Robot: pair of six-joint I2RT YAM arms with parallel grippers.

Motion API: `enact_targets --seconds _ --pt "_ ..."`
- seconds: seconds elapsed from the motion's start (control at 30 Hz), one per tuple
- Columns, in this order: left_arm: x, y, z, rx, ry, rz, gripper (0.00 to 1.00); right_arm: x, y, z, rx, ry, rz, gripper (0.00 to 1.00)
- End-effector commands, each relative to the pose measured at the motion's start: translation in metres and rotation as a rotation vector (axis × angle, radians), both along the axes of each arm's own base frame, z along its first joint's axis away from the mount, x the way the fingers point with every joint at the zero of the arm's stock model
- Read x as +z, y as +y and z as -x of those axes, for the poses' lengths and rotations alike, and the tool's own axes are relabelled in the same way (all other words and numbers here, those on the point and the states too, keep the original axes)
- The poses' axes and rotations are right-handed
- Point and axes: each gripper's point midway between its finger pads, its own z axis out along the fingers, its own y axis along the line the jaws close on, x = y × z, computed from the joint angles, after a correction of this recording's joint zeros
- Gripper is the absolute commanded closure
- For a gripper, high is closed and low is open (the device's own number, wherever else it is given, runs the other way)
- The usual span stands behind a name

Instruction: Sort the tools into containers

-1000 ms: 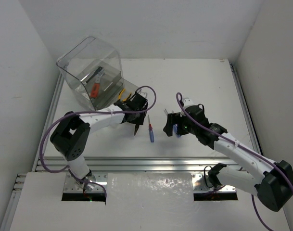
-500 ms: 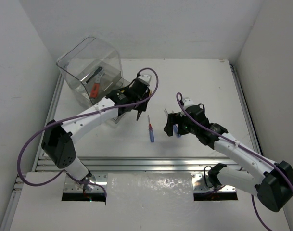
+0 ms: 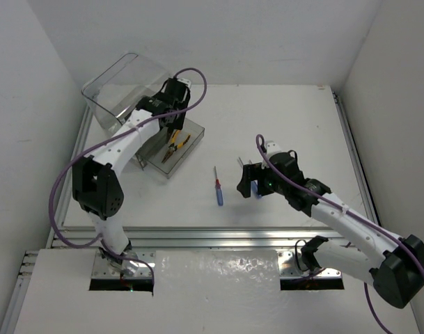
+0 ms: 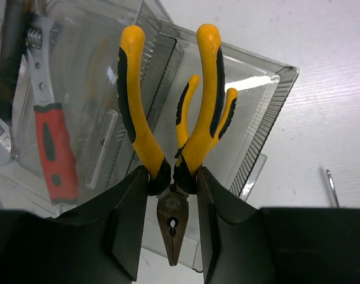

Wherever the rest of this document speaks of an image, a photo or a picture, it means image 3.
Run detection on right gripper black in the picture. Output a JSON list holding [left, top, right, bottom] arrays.
[[237, 161, 288, 197]]

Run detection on yellow black needle-nose pliers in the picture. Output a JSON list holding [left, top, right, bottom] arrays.
[[162, 130, 191, 164]]

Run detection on clear plastic pull-out drawer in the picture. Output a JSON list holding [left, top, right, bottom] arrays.
[[136, 118, 205, 179]]

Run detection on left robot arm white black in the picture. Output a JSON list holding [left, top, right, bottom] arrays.
[[72, 77, 191, 255]]

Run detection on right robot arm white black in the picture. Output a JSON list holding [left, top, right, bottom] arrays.
[[237, 150, 424, 309]]

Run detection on clear stacked plastic container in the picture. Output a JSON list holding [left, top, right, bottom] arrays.
[[80, 51, 184, 171]]

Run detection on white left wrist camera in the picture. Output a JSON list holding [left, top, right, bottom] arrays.
[[177, 78, 192, 90]]

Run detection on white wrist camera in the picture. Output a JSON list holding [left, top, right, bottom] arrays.
[[265, 141, 283, 156], [177, 78, 192, 90]]

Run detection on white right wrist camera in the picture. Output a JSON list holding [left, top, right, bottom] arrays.
[[265, 141, 283, 156]]

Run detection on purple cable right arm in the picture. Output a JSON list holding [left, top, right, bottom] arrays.
[[255, 134, 424, 334]]

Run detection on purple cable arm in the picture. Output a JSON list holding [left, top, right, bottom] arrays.
[[48, 67, 208, 283], [255, 134, 424, 334]]

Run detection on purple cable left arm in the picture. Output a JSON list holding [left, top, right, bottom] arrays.
[[48, 67, 208, 283]]

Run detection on aluminium frame rail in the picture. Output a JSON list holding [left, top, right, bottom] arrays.
[[1, 85, 380, 333]]

